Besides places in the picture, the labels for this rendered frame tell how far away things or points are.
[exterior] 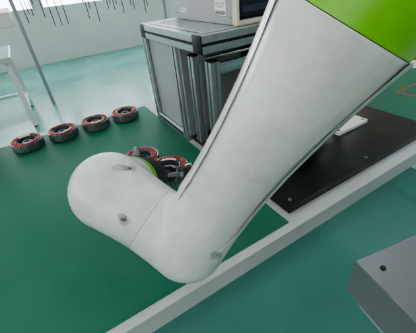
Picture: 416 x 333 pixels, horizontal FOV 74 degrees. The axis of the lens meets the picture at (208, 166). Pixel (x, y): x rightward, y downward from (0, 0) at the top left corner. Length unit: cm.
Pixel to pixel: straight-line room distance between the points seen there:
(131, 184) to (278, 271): 123
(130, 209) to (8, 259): 48
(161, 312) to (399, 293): 39
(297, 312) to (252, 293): 21
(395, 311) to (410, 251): 11
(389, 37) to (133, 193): 29
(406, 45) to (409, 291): 39
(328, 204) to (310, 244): 91
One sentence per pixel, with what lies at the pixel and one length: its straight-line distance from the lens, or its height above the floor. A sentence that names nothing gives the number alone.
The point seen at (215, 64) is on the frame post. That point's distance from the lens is 78.
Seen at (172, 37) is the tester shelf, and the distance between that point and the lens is 91.
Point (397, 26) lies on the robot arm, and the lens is 21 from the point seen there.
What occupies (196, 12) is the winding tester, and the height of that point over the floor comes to 114.
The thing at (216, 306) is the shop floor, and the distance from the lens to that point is 141.
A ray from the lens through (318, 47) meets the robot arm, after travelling 21.
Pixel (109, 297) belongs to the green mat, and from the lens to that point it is 61.
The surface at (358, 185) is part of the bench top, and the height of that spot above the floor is 75.
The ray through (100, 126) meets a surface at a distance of 122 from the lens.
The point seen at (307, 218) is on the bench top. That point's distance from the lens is 70.
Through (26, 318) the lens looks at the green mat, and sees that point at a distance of 67.
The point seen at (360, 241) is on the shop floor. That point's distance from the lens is 174.
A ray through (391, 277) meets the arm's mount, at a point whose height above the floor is 83.
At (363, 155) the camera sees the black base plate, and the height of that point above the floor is 77.
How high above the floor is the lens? 124
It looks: 35 degrees down
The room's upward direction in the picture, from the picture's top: 6 degrees counter-clockwise
